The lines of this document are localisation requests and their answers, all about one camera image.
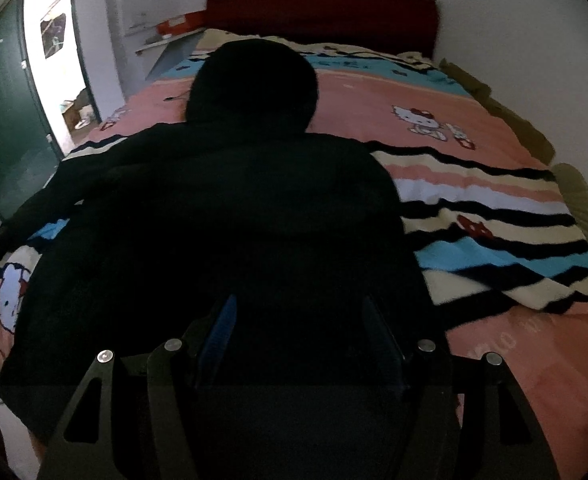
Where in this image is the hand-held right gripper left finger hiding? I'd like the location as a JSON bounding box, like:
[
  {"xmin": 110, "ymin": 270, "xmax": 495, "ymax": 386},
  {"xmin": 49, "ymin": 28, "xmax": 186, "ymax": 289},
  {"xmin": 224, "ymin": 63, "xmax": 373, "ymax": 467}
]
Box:
[{"xmin": 36, "ymin": 294, "xmax": 240, "ymax": 480}]

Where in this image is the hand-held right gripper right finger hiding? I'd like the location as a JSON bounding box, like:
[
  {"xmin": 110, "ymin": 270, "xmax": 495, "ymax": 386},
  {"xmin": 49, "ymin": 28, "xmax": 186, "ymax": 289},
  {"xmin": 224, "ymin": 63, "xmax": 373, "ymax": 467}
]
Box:
[{"xmin": 361, "ymin": 295, "xmax": 561, "ymax": 480}]

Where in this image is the black hooded jacket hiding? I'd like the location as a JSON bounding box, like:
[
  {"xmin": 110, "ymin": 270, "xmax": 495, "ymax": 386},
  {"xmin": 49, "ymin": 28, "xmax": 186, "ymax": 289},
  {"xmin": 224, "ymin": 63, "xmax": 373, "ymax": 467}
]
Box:
[{"xmin": 0, "ymin": 39, "xmax": 462, "ymax": 480}]

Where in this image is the pink striped printed blanket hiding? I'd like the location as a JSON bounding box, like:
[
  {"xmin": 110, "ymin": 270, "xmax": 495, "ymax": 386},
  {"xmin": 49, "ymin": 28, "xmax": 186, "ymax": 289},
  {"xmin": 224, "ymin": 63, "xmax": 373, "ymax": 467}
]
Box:
[{"xmin": 0, "ymin": 27, "xmax": 588, "ymax": 480}]

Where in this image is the dark green door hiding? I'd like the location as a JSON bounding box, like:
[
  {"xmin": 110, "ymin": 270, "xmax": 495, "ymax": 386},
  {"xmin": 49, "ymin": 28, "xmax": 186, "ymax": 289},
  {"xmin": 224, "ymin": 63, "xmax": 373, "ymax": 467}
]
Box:
[{"xmin": 0, "ymin": 0, "xmax": 66, "ymax": 222}]

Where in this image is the orange box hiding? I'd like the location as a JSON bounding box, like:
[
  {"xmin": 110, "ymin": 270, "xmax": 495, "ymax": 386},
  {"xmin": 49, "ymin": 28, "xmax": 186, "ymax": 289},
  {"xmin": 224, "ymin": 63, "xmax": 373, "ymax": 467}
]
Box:
[{"xmin": 156, "ymin": 10, "xmax": 208, "ymax": 36}]

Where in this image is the dark red headboard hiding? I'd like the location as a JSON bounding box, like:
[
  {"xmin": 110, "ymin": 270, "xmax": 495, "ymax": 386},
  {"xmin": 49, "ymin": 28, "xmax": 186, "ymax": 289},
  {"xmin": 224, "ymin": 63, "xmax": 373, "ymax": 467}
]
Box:
[{"xmin": 205, "ymin": 0, "xmax": 438, "ymax": 59}]

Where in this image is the white wall shelf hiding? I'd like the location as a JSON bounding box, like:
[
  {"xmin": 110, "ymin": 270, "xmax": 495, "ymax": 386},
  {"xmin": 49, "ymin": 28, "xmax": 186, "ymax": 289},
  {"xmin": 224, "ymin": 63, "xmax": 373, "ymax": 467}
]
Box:
[{"xmin": 135, "ymin": 27, "xmax": 208, "ymax": 56}]

